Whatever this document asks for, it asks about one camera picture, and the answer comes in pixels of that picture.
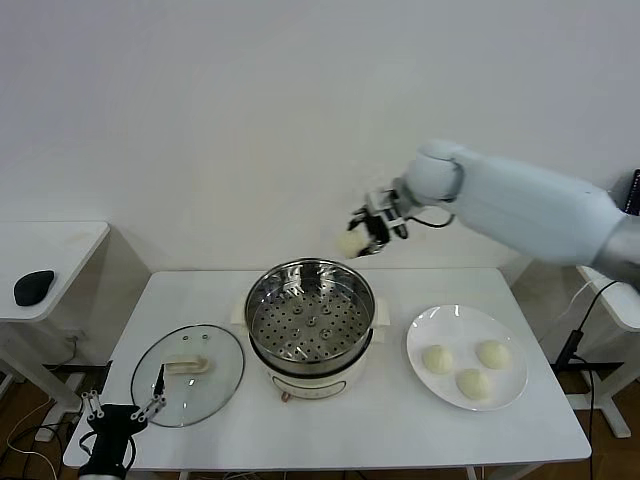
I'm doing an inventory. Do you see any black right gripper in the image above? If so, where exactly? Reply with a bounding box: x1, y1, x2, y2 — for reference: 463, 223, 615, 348
348, 204, 401, 259

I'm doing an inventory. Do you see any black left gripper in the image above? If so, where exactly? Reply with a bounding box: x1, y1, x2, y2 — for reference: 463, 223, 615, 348
81, 364, 169, 469

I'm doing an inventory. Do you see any white steamed baozi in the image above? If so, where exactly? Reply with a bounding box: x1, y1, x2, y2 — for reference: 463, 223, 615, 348
475, 339, 512, 371
335, 229, 369, 260
420, 344, 455, 375
455, 368, 493, 403

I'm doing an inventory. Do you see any glass pot lid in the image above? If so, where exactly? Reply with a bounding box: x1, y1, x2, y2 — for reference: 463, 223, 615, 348
130, 323, 246, 429

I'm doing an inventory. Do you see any steel steamer basket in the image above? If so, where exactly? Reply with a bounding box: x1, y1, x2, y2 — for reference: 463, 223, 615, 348
244, 257, 376, 374

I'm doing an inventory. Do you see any white round plate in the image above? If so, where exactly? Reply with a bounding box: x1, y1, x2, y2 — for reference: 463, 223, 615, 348
405, 304, 530, 413

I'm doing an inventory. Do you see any black computer mouse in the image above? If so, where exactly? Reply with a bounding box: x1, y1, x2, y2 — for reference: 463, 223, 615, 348
13, 269, 57, 307

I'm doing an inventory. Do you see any white electric cooker base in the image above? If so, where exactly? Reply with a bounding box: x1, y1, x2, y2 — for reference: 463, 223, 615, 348
230, 294, 391, 404

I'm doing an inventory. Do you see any white side table with mouse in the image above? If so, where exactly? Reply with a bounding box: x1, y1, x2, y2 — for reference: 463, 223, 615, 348
0, 221, 112, 419

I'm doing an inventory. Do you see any white side table with laptop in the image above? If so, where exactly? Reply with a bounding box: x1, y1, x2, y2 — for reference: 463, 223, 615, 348
577, 264, 640, 441

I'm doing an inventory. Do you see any black laptop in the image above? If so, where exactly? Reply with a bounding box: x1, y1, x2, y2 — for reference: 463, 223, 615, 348
624, 169, 640, 216

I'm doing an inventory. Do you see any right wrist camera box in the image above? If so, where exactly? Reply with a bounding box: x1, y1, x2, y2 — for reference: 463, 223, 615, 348
364, 189, 405, 224

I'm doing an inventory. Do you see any white cable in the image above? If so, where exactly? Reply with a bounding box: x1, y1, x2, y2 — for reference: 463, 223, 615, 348
559, 280, 596, 321

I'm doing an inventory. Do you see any black power cable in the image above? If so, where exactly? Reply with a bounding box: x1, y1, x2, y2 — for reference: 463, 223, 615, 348
572, 279, 621, 480

